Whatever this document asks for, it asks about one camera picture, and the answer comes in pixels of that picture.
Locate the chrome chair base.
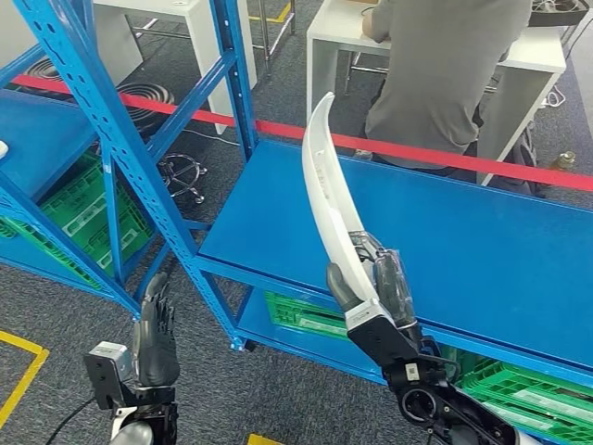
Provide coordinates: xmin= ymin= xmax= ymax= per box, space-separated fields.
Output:
xmin=156 ymin=152 xmax=208 ymax=206

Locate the white cable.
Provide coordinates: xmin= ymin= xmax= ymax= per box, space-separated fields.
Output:
xmin=539 ymin=84 xmax=569 ymax=109

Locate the blue metal shelf rack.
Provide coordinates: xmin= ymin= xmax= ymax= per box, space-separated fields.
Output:
xmin=0 ymin=45 xmax=145 ymax=322
xmin=9 ymin=0 xmax=593 ymax=445

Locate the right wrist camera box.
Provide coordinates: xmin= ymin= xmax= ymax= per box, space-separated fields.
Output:
xmin=344 ymin=299 xmax=423 ymax=371

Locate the black bag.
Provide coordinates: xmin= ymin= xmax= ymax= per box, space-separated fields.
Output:
xmin=486 ymin=120 xmax=552 ymax=199

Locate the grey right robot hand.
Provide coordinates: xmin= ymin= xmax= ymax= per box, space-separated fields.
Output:
xmin=326 ymin=230 xmax=418 ymax=330

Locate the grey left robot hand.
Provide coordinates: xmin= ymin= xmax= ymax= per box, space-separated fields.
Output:
xmin=131 ymin=273 xmax=181 ymax=388

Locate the person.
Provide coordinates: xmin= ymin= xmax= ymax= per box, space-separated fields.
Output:
xmin=354 ymin=0 xmax=533 ymax=181

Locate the small amber bottle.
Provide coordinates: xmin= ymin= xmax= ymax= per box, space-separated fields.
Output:
xmin=550 ymin=149 xmax=579 ymax=173

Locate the metal table frame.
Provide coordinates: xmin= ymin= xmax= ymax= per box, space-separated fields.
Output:
xmin=247 ymin=0 xmax=297 ymax=76

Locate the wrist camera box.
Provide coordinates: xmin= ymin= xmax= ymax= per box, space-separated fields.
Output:
xmin=82 ymin=341 xmax=134 ymax=412
xmin=344 ymin=299 xmax=423 ymax=371

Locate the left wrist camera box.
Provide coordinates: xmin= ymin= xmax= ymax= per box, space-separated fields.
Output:
xmin=82 ymin=341 xmax=134 ymax=412

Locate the white curved plastic part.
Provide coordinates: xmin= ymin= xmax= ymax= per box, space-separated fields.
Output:
xmin=301 ymin=91 xmax=379 ymax=306

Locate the red barrier belt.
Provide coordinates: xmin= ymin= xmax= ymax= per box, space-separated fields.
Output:
xmin=11 ymin=73 xmax=593 ymax=194

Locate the white table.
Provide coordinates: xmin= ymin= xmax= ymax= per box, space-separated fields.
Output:
xmin=91 ymin=0 xmax=259 ymax=136
xmin=306 ymin=0 xmax=569 ymax=186

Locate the chrome stool frame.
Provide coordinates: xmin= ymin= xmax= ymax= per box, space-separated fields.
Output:
xmin=343 ymin=50 xmax=391 ymax=97

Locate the black ribbed round base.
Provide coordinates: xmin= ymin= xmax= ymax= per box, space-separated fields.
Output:
xmin=22 ymin=57 xmax=60 ymax=84
xmin=115 ymin=82 xmax=177 ymax=135

